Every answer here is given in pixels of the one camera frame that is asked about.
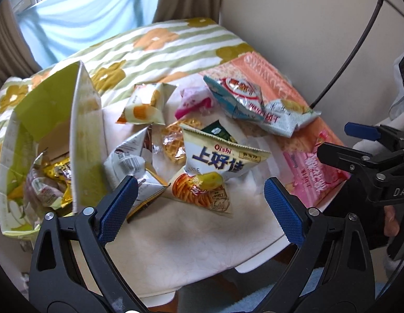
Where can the pink wafer packet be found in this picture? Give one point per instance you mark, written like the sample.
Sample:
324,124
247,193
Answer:
306,172

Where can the clear bread packet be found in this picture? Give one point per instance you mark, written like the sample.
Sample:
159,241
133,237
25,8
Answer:
42,192

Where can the blue packet with red circle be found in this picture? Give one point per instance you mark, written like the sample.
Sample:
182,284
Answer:
241,91

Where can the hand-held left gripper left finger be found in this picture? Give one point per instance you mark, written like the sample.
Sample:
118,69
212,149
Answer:
118,208

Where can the white cloth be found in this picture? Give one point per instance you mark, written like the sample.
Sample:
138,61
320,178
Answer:
396,114

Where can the clear waffle packet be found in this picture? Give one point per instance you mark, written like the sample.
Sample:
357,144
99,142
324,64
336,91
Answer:
172,143

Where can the silver muffin packet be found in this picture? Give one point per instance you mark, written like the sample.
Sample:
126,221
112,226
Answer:
127,159

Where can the green striped floral blanket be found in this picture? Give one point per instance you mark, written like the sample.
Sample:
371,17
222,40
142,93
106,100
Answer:
175,49

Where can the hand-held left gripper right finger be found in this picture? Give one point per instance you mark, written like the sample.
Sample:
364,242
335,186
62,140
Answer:
283,212

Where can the person's right hand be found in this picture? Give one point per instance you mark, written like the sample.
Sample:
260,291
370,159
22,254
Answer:
391,223

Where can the light blue chip packet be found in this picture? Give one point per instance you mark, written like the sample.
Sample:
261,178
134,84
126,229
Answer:
283,117

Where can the pink floral towel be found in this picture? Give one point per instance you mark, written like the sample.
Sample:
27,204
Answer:
277,78

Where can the dark green snack packet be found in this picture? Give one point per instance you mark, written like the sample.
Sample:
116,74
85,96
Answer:
216,129

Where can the green cardboard box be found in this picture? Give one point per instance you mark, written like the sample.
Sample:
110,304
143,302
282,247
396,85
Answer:
48,104

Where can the blue sheer curtain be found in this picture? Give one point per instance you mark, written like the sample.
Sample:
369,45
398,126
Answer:
91,13

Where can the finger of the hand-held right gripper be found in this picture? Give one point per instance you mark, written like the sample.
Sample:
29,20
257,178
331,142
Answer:
361,130
338,156

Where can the yellow snack packet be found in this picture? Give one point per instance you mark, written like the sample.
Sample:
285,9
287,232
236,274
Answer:
58,169

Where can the orange bread packet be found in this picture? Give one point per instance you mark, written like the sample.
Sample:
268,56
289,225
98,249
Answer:
143,111

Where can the white tablecloth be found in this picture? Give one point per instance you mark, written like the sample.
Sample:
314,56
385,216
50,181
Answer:
205,244

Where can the pink white snack packet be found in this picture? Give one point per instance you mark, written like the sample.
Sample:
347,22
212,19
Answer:
192,99

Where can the white chip packet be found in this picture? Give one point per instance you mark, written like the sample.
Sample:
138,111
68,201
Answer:
215,166

